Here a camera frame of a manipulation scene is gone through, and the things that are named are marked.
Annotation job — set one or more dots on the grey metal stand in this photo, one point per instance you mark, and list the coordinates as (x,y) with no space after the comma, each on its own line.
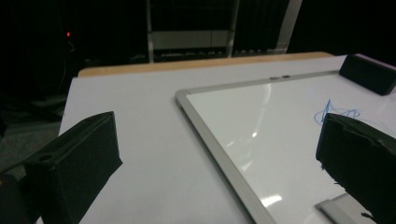
(186,39)

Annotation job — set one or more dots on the black and purple whiteboard eraser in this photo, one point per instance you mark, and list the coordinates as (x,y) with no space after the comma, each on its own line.
(367,74)

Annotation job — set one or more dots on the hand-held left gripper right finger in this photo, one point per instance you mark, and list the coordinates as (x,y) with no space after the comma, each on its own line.
(361,155)

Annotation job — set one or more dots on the dark device with red light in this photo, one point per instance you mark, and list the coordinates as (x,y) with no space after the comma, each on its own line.
(68,34)

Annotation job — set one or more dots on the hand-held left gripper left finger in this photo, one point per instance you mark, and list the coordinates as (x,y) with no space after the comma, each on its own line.
(74,168)

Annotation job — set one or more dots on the silver framed whiteboard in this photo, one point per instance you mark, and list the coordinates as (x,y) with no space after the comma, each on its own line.
(264,130)

